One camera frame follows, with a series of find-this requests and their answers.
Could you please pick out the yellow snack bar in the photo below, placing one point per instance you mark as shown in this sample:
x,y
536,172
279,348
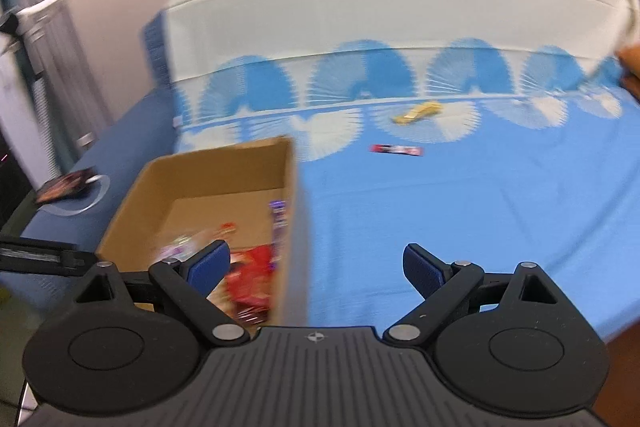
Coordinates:
x,y
418,112

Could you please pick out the small red candy bar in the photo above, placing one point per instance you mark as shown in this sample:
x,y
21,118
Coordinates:
x,y
226,230

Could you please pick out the red snack pouch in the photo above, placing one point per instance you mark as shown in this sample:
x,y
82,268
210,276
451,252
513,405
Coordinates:
x,y
248,284

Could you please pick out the grey curtain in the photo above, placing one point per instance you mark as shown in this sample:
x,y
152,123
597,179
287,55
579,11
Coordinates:
x,y
76,106

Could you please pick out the red black snack bar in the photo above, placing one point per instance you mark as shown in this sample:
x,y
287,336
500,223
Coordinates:
x,y
404,150

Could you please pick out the purple chocolate bar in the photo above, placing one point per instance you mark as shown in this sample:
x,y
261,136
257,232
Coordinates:
x,y
279,231

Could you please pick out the clear candy bag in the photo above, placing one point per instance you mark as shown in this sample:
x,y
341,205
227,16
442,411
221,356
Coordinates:
x,y
183,245

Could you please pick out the garment steamer head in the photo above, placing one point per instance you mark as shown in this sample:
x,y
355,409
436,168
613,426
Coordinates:
x,y
28,22

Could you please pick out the blue white patterned sheet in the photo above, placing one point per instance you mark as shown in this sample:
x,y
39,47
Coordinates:
x,y
535,155

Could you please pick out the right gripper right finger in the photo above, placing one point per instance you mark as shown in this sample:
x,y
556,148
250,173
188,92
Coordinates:
x,y
446,291

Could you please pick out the black smartphone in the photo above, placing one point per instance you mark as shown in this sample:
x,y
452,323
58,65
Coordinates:
x,y
69,185

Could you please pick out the orange cushion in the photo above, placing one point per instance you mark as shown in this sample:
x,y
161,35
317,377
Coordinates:
x,y
629,59

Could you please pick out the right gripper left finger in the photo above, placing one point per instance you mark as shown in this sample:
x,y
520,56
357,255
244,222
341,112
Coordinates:
x,y
185,284

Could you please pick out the open cardboard box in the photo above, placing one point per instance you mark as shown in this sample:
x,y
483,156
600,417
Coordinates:
x,y
199,192

